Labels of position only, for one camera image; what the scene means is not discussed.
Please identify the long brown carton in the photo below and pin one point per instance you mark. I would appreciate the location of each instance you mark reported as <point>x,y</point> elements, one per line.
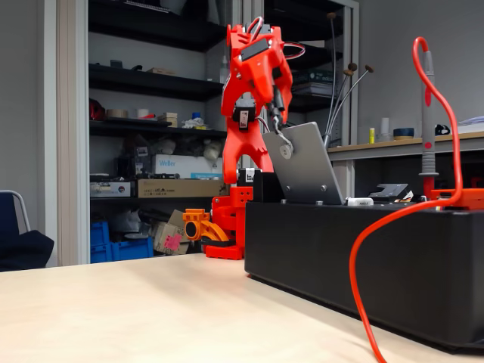
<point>170,188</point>

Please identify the yellow glue stick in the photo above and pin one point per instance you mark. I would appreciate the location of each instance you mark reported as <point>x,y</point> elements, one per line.
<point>371,136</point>

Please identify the small blue plastic crate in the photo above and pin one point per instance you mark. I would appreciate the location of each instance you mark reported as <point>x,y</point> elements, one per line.
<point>99,232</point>

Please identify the grey test probe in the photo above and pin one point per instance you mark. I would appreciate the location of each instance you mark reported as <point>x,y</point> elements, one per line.
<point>428,113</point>

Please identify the large blue plastic crate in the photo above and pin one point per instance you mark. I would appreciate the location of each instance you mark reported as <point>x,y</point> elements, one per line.
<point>128,251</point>

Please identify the cardboard box pink label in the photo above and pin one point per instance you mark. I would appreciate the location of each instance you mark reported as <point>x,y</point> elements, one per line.
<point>170,240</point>

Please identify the grey metal stem ornament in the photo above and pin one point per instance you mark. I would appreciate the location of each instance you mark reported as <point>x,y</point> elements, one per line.
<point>326,140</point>

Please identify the stack of books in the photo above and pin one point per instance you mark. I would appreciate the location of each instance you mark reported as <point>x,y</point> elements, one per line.
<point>314,83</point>

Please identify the white printed carton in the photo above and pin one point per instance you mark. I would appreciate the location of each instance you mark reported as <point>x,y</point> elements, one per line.
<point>109,189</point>

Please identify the blue tape roll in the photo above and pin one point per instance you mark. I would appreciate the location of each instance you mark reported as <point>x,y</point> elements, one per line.
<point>404,133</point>

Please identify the red display module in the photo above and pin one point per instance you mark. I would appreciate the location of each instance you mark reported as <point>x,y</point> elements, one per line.
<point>469,198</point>

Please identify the plain cardboard box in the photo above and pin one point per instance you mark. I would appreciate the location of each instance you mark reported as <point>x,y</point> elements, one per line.
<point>177,218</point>

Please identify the beige tape roll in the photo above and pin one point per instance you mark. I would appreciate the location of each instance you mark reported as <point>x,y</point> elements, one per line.
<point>117,113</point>

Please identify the white rag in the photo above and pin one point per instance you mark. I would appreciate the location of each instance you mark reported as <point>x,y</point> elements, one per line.
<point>193,123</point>

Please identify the black task box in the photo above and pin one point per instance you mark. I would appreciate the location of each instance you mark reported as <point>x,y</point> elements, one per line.
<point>378,264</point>

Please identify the white tape roll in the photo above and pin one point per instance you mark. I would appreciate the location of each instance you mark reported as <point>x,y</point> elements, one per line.
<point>142,113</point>

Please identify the blue chair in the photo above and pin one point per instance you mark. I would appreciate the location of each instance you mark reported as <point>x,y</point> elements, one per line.
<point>22,249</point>

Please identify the white plastic bottle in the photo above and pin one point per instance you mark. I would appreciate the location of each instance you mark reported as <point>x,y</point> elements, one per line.
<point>223,72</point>

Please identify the white Weller box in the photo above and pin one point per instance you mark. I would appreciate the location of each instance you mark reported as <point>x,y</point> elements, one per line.
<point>170,168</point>

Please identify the red robot arm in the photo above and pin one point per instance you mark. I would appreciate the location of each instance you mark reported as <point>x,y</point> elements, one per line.
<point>234,151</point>

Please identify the white angle knob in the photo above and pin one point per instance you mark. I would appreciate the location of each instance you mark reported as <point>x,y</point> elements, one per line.
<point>360,202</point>

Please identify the red object on shelf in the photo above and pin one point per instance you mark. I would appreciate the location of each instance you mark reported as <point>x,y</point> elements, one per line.
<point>96,111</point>

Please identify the black block on box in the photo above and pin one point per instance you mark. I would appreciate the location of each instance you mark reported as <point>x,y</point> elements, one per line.
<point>264,189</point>

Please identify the small cardboard boxes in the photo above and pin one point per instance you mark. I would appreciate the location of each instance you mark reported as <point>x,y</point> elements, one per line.
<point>169,119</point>

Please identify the grey metal lid panel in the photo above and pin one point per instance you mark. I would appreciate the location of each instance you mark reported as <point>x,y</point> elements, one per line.
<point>306,170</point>

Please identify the open storage cabinet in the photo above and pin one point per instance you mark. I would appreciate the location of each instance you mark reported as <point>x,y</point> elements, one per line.
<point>151,81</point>

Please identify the paper stack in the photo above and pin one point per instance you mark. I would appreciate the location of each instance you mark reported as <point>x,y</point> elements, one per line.
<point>472,125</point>

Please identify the orange table clamp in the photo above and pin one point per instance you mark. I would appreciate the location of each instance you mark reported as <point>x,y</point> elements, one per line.
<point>204,227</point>

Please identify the wooden side counter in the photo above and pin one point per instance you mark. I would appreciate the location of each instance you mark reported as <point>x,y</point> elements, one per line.
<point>359,148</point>

